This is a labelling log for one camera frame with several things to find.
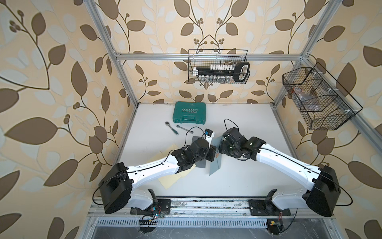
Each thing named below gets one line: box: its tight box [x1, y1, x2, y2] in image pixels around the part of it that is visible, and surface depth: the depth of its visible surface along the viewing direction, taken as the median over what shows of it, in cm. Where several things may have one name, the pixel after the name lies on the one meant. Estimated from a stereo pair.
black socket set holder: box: [192, 61, 250, 83], surface depth 87 cm
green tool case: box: [172, 101, 207, 125], surface depth 112 cm
